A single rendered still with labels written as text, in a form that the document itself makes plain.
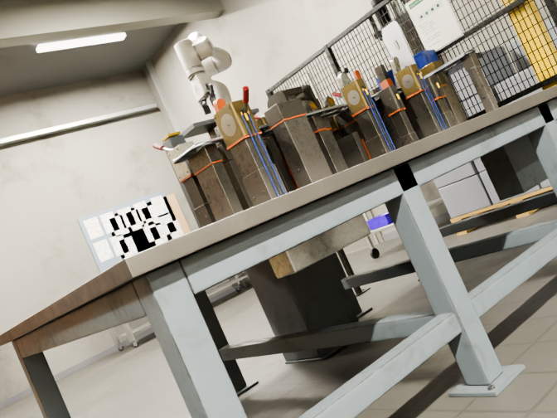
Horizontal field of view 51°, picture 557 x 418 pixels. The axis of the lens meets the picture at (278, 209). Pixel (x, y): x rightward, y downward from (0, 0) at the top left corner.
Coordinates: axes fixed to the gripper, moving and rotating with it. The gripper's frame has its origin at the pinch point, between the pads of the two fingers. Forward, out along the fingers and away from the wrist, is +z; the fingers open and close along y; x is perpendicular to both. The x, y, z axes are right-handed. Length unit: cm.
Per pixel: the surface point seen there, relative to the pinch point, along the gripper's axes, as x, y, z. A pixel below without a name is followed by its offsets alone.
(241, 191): -25, 42, 43
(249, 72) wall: 296, -413, -143
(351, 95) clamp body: 35, 46, 24
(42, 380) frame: -101, -35, 77
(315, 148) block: 1, 56, 40
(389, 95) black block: 57, 44, 28
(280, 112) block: -7, 58, 24
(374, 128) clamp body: 36, 49, 40
